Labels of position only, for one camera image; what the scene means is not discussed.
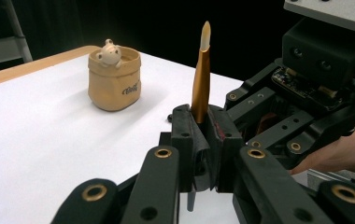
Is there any beige holder with bear figure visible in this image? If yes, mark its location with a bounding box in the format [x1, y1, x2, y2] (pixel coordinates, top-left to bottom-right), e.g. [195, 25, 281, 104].
[87, 38, 143, 113]

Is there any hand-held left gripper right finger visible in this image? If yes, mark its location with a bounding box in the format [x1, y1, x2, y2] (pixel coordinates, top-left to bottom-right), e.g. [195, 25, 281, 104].
[205, 105, 246, 193]

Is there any metal floor rail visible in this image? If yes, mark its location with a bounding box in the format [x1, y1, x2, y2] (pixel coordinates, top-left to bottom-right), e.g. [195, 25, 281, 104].
[305, 168, 355, 192]

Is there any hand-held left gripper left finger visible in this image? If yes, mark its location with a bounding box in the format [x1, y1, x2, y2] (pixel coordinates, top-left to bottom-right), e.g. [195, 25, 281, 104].
[170, 104, 213, 193]

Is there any dark curtain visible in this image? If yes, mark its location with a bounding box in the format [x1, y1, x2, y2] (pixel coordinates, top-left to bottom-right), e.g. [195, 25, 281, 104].
[10, 0, 291, 82]

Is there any white board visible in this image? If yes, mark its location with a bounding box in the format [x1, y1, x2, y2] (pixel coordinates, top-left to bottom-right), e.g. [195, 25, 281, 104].
[0, 50, 311, 224]

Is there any thin black and gold brush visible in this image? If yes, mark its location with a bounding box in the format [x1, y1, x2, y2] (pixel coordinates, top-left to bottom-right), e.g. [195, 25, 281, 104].
[186, 21, 213, 213]

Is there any wooden table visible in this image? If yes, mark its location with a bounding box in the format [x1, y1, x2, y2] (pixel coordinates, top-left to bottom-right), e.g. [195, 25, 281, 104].
[0, 45, 103, 91]

